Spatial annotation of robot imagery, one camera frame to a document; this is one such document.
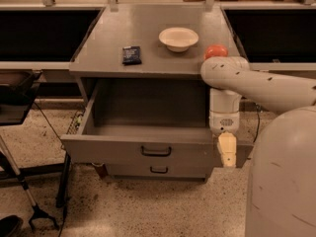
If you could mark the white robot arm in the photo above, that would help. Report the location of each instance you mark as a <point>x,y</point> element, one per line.
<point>281,196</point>

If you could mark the grey bottom drawer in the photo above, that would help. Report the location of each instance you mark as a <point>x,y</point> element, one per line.
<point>158,171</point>

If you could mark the white ceramic bowl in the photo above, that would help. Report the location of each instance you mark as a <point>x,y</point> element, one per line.
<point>178,39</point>

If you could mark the dark tray stand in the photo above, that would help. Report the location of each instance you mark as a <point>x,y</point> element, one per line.
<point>18,90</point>

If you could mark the grey drawer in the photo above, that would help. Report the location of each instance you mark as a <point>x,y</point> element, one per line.
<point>158,171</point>
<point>153,121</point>

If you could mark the grey top drawer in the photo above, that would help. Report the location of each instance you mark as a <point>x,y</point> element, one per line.
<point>153,121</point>

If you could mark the dark blue snack packet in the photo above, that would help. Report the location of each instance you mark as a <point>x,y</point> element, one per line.
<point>131,55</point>

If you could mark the grey drawer cabinet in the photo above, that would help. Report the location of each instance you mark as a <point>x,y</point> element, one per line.
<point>140,25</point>

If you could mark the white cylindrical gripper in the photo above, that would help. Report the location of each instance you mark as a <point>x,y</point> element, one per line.
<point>224,122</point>

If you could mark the black flat bar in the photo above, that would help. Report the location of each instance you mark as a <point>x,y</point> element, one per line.
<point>61,195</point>

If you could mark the red cup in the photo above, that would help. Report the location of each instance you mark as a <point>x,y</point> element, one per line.
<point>100,169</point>

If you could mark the orange apple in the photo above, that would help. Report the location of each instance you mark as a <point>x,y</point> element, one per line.
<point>215,50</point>

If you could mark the black shoe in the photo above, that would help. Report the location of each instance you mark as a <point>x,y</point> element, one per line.
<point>10,226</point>

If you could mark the wire basket with items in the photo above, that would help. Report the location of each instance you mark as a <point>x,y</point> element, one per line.
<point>75,123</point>

